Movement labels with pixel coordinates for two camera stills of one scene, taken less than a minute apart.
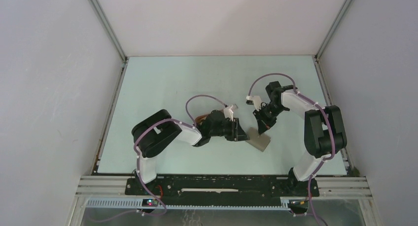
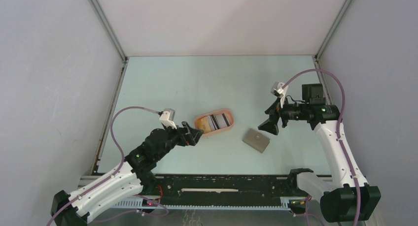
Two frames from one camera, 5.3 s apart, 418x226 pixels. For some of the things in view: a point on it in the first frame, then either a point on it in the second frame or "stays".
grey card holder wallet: (260, 142) stays
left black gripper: (236, 133) to (186, 138)
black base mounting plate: (223, 189) stays
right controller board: (298, 204) stays
